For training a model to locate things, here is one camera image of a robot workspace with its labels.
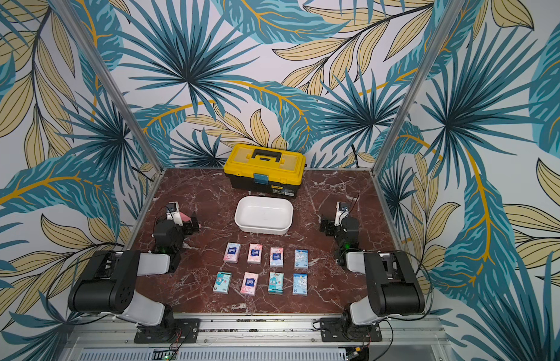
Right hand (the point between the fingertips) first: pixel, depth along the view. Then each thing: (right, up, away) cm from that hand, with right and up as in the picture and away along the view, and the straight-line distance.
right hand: (336, 214), depth 93 cm
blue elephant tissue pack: (-15, -17, -5) cm, 23 cm away
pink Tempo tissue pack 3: (-25, -16, -6) cm, 30 cm away
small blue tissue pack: (-16, -24, -12) cm, 31 cm away
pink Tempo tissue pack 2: (-33, -15, -5) cm, 37 cm away
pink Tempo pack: (-34, -24, -12) cm, 44 cm away
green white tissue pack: (-25, -24, -11) cm, 36 cm away
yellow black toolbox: (-26, +18, +4) cm, 32 cm away
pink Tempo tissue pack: (-42, -15, -5) cm, 44 cm away
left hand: (-63, 0, -1) cm, 63 cm away
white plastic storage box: (-30, -1, +8) cm, 31 cm away
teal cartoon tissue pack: (-44, -24, -11) cm, 51 cm away
